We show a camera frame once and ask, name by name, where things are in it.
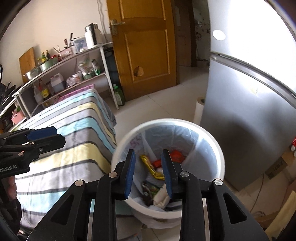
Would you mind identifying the pink basket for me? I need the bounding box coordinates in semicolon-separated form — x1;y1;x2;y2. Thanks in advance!
11;110;26;125

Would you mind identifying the steel bowl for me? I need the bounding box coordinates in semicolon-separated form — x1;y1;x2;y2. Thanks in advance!
23;67;41;81

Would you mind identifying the wooden door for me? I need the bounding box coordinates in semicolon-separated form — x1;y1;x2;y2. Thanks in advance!
106;0;177;100

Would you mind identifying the cardboard box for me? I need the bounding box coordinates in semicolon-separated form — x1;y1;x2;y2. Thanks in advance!
265;157;287;180

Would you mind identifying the red plastic bag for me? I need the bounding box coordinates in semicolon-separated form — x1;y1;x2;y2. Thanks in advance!
152;150;186;169

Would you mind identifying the white paper roll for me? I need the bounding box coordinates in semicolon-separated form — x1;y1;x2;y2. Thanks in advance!
193;97;205;125

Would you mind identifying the clear storage box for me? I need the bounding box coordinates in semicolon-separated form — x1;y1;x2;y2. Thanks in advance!
72;36;88;53

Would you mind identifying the green pot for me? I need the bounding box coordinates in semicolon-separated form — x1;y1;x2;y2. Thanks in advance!
40;57;58;72

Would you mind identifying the white electric kettle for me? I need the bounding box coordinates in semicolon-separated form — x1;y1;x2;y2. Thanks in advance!
84;23;102;49

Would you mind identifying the white round trash bin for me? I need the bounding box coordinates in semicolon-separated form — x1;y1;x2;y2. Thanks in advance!
111;118;225;229

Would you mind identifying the yellow snack wrapper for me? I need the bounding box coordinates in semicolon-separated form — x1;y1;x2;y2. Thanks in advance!
140;155;165;181

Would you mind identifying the metal kitchen shelf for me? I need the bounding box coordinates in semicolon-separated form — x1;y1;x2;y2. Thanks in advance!
14;42;118;119

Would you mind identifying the wooden cutting board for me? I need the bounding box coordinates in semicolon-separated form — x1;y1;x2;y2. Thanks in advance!
19;47;36;84

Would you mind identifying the white paper cup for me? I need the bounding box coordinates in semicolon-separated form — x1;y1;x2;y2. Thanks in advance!
153;184;170;209

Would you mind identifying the green snack bag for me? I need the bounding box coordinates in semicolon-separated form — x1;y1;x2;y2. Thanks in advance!
147;182;160;198

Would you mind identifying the green bottle on floor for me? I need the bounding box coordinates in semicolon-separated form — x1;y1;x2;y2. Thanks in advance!
113;84;125;106

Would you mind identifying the striped tablecloth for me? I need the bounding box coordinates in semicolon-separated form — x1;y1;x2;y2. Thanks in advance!
14;87;130;232

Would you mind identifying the left hand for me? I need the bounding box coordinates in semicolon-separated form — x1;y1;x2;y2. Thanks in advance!
5;176;17;201

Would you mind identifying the white oil jug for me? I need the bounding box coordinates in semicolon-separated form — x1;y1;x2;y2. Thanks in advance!
50;73;65;93

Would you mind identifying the silver refrigerator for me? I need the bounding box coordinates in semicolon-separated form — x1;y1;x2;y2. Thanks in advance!
201;1;295;190

